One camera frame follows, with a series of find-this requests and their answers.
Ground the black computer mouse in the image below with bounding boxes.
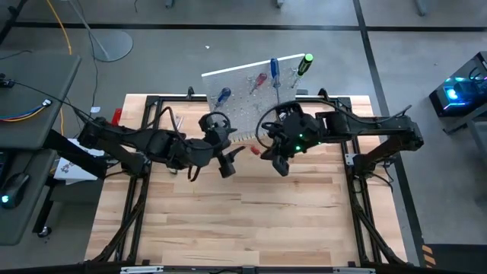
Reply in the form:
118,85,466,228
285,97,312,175
0,171,30,210

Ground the multi-hook wire rack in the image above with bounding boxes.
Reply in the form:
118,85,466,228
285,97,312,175
230,130,266,145

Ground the silver metal bracket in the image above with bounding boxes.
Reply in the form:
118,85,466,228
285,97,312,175
333,266,377,274
119,265,164,274

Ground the large blue handled screwdriver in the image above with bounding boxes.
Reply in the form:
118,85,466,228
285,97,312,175
212,86,232,112

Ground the yellow cable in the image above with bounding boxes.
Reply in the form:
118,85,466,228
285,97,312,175
45,0,73,136

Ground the red handled screwdriver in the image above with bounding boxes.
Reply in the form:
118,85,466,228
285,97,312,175
249,72,269,95

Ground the green black handled screwdriver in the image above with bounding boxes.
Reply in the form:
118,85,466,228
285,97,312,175
291,53,314,89

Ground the white paper sheet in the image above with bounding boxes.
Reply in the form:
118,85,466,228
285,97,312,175
67,137,106,157
53,156,99,182

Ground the computer case with lights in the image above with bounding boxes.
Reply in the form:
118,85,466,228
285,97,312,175
428,50,487,119

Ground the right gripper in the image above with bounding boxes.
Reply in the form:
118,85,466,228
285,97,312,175
260,102,325,177

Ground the slim dark blue screwdriver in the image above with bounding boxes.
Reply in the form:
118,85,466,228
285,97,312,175
269,57,282,106

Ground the grey round stand base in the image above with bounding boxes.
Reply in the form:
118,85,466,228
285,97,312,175
68,0,134,63

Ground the white perforated pegboard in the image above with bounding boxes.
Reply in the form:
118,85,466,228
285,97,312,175
200,53,307,145

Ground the thin black desk cable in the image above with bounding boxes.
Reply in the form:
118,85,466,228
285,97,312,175
0,74,100,126

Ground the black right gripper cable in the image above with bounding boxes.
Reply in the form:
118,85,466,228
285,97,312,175
255,99,328,150

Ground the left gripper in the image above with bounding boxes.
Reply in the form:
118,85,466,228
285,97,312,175
176,112,247,180

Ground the multicoloured ribbon cable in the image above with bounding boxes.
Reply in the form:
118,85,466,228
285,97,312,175
0,98,53,123

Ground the black metal table frame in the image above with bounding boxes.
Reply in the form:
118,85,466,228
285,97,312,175
85,88,410,269

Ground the grey side desk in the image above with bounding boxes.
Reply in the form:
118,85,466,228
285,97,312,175
0,51,83,247

